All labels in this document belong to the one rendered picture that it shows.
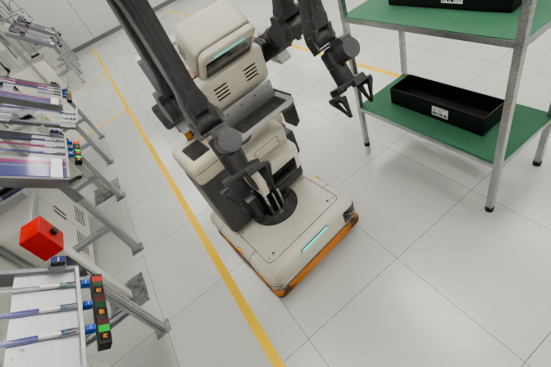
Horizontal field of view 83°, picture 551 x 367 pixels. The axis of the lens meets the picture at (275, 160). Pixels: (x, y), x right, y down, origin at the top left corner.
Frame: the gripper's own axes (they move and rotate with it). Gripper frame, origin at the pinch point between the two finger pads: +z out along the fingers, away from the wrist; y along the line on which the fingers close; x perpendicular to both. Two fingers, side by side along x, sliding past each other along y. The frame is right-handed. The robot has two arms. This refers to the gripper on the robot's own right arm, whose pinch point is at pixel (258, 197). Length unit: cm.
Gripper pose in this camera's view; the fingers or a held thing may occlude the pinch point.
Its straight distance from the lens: 84.0
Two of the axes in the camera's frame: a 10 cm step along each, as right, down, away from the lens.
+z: 5.4, 8.2, 1.6
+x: -4.0, 0.9, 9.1
